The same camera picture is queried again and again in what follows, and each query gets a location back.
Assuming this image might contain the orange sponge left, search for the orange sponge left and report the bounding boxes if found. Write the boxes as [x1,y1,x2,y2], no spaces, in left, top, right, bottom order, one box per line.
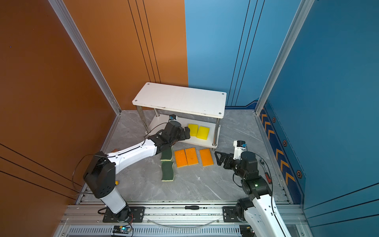
[174,150,188,168]

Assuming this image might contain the left green circuit board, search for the left green circuit board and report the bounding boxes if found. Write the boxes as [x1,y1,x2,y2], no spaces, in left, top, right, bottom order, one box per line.
[112,225,133,237]

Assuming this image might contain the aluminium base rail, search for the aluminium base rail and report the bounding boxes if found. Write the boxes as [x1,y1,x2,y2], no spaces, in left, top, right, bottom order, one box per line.
[53,200,314,237]

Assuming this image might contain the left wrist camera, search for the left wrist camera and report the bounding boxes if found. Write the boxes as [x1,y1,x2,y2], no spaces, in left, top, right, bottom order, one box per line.
[169,115,177,121]

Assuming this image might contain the orange sponge right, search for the orange sponge right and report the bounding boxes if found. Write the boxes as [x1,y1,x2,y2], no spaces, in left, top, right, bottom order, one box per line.
[199,149,214,167]

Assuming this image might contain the clear cable on rail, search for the clear cable on rail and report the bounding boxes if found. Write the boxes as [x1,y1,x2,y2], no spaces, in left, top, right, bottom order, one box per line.
[144,217,221,229]

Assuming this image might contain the right green circuit board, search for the right green circuit board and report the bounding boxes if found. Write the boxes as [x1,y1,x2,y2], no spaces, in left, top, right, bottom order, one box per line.
[239,225,256,237]

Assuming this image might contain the right aluminium corner post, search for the right aluminium corner post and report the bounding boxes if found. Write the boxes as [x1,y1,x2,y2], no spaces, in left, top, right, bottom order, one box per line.
[254,0,315,116]

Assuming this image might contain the aluminium corner post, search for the aluminium corner post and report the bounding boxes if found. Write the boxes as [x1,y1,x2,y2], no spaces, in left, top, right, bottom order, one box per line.
[254,0,315,116]
[48,0,122,115]

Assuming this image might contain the orange sponge middle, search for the orange sponge middle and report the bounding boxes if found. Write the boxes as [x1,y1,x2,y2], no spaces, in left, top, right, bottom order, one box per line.
[185,148,199,166]

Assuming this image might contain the left aluminium corner post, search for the left aluminium corner post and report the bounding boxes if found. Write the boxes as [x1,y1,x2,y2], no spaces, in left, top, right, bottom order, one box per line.
[48,0,122,115]

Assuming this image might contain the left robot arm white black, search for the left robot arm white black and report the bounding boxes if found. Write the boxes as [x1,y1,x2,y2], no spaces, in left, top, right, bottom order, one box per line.
[83,116,190,220]

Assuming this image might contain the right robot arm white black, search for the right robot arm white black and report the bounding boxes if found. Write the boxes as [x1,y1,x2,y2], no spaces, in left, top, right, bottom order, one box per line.
[215,151,291,237]

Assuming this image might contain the orange sponge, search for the orange sponge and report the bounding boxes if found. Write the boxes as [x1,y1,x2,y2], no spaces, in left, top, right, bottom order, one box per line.
[174,150,188,168]
[185,148,199,166]
[199,149,214,167]

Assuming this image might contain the green wavy sponge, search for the green wavy sponge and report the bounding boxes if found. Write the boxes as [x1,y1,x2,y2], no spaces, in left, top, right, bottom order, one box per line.
[160,148,173,162]
[161,161,175,182]

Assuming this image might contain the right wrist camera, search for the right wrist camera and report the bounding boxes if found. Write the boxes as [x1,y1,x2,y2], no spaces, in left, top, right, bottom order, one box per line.
[234,140,247,160]

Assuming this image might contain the red handled ratchet tool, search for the red handled ratchet tool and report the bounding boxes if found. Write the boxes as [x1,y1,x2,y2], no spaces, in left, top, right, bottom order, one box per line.
[260,159,272,184]

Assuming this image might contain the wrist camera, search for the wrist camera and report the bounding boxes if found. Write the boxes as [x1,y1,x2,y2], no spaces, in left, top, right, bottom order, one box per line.
[234,140,247,160]
[169,115,177,121]

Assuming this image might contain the black screwdriver on rail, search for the black screwdriver on rail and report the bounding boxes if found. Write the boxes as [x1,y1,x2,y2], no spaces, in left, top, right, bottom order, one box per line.
[185,205,200,210]

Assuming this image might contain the white two-tier shelf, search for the white two-tier shelf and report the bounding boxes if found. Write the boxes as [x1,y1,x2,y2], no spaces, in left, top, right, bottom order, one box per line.
[132,83,227,149]

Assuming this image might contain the yellow sponge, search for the yellow sponge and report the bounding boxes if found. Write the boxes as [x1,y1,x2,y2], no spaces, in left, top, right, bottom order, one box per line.
[188,123,198,137]
[196,126,210,140]

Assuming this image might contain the green circuit board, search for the green circuit board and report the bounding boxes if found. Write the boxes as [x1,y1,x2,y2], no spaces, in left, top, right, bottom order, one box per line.
[239,225,256,237]
[112,225,133,237]

